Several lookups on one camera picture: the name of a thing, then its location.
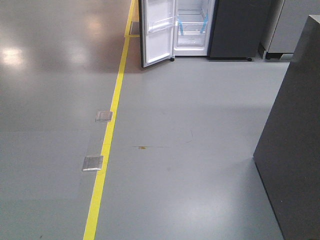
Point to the far metal floor plate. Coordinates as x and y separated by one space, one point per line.
103 116

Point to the dark grey fridge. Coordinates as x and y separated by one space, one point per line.
233 31

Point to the grey stone kitchen counter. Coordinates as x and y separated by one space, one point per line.
287 155

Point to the metal floor plate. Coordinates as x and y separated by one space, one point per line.
92 163
103 116

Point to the blue tape strip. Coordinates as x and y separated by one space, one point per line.
204 25
180 26

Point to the fridge door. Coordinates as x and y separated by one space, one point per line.
159 46

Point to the clear crisper drawer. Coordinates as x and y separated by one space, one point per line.
192 28

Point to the blue tape strip left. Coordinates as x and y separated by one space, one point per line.
180 26

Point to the grey cabinet beside fridge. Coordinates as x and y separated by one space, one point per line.
284 25

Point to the near metal floor plate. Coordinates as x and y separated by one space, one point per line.
92 163

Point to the clear middle door bin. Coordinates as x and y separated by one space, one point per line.
159 25

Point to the yellow floor tape line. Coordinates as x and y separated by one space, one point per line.
98 188

